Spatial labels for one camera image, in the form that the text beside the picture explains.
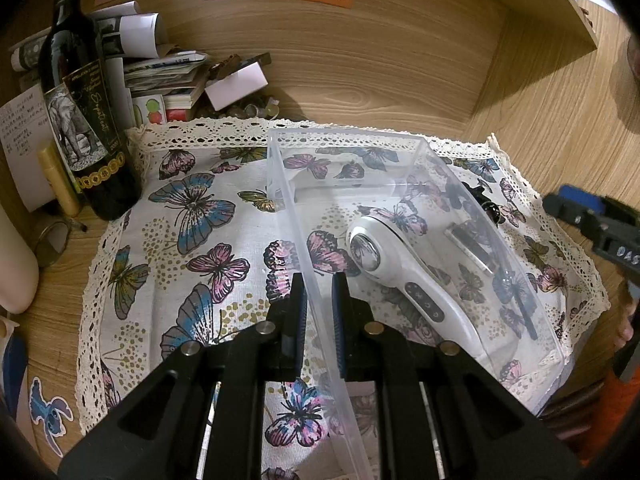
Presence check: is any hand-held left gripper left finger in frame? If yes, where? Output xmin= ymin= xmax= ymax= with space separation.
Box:
xmin=57 ymin=272 xmax=308 ymax=480

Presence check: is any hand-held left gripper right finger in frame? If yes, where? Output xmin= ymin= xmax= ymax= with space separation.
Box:
xmin=331 ymin=272 xmax=582 ymax=480

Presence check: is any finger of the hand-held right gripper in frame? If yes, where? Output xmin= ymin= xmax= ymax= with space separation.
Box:
xmin=543 ymin=184 xmax=640 ymax=242

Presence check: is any clear plastic storage box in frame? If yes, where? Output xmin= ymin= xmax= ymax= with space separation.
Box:
xmin=265 ymin=127 xmax=573 ymax=480

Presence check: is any person's right forearm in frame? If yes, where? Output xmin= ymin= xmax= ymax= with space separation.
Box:
xmin=580 ymin=372 xmax=640 ymax=463

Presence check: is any person's right hand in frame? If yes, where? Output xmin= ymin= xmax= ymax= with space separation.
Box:
xmin=616 ymin=279 xmax=640 ymax=348

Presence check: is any white handheld facial device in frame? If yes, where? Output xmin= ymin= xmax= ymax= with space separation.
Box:
xmin=346 ymin=212 xmax=523 ymax=377

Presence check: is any black hair clip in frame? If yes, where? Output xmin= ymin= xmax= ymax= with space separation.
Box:
xmin=462 ymin=182 xmax=503 ymax=226

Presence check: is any black and silver pen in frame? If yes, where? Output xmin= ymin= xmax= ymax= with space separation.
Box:
xmin=444 ymin=221 xmax=540 ymax=342

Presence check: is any butterfly print lace cloth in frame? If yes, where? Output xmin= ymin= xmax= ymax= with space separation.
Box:
xmin=75 ymin=117 xmax=611 ymax=480

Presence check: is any wooden shelf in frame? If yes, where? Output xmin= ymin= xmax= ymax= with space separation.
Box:
xmin=500 ymin=0 xmax=601 ymax=54

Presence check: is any cluster of small glass vials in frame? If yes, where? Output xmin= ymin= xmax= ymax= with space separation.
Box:
xmin=197 ymin=96 xmax=282 ymax=122

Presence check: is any small white box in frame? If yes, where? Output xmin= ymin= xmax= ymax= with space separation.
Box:
xmin=204 ymin=60 xmax=269 ymax=112

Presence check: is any fruit print card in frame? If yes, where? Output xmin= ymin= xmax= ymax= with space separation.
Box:
xmin=131 ymin=94 xmax=169 ymax=126

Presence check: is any round metal-rimmed mirror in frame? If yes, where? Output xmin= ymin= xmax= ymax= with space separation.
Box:
xmin=32 ymin=219 xmax=89 ymax=269

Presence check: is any dark brown wooden ornament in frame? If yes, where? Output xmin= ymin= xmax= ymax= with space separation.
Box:
xmin=209 ymin=52 xmax=274 ymax=81

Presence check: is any blue cartoon sticker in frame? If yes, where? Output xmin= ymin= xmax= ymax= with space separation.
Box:
xmin=27 ymin=377 xmax=77 ymax=444

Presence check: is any stack of booklets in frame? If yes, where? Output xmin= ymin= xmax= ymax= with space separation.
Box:
xmin=122 ymin=50 xmax=211 ymax=111

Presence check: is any gold lip balm tube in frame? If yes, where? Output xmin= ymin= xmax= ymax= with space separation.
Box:
xmin=37 ymin=147 xmax=84 ymax=218

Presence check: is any white plastic bottle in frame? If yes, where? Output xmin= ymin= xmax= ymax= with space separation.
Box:
xmin=0 ymin=204 xmax=41 ymax=317

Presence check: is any blue and white pouch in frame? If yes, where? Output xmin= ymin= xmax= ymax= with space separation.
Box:
xmin=0 ymin=314 xmax=32 ymax=428

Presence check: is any dark wine bottle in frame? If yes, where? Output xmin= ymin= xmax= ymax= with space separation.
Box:
xmin=39 ymin=0 xmax=144 ymax=222

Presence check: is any large rolled white paper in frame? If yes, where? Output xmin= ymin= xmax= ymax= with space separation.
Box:
xmin=91 ymin=1 xmax=167 ymax=60

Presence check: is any handwritten white paper note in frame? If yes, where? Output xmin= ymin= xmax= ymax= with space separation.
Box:
xmin=0 ymin=84 xmax=67 ymax=214

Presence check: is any small rolled printed paper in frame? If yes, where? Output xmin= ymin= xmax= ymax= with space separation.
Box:
xmin=9 ymin=34 xmax=52 ymax=74

